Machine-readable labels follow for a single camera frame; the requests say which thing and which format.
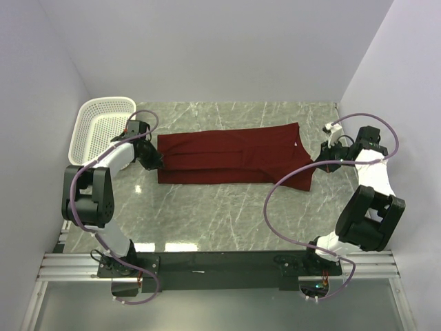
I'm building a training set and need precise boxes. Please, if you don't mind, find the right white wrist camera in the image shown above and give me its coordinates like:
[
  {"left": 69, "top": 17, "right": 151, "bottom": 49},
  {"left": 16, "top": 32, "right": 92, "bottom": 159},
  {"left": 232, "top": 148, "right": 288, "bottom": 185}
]
[{"left": 322, "top": 122, "right": 343, "bottom": 148}]

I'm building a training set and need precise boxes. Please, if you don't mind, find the white perforated plastic basket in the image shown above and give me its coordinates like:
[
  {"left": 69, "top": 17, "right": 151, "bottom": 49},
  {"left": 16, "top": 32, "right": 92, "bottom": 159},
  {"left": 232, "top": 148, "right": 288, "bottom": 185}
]
[{"left": 68, "top": 97, "right": 136, "bottom": 166}]

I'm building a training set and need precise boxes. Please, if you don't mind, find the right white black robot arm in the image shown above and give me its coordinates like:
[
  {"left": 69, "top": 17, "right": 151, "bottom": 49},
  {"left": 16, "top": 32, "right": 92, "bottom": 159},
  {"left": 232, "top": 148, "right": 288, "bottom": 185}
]
[{"left": 308, "top": 123, "right": 406, "bottom": 263}]

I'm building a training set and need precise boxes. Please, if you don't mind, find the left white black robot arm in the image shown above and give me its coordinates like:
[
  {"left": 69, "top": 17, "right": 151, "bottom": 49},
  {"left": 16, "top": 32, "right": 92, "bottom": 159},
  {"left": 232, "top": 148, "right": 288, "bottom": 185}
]
[{"left": 61, "top": 119, "right": 163, "bottom": 265}]

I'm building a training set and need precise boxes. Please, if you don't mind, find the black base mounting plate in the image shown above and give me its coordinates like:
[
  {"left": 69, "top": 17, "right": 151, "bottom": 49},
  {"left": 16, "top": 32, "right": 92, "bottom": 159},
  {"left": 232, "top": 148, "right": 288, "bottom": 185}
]
[{"left": 96, "top": 250, "right": 345, "bottom": 294}]

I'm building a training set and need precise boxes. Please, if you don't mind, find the aluminium extrusion rail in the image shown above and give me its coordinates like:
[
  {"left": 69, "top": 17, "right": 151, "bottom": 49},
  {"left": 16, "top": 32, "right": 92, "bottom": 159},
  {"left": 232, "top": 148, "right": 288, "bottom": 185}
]
[{"left": 36, "top": 251, "right": 104, "bottom": 282}]

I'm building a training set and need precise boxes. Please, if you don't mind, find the dark red t-shirt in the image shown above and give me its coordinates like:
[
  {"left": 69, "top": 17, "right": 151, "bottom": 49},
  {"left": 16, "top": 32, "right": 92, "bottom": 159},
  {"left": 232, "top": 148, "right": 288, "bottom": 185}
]
[{"left": 158, "top": 123, "right": 314, "bottom": 192}]

